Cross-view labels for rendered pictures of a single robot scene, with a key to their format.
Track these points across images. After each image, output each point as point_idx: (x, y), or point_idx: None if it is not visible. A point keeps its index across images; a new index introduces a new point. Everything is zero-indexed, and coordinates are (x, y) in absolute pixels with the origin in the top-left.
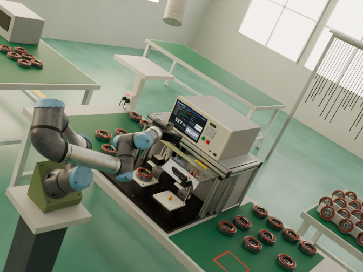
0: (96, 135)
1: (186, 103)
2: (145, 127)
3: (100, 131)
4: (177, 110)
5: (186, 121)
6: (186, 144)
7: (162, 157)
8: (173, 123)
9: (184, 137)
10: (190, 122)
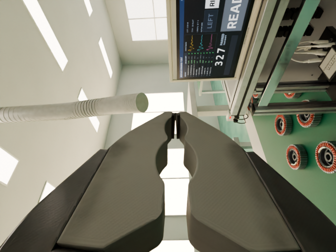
0: (300, 169)
1: (173, 59)
2: (260, 112)
3: (290, 162)
4: (200, 69)
5: (212, 39)
6: (276, 3)
7: (329, 54)
8: (100, 149)
9: (256, 22)
10: (209, 25)
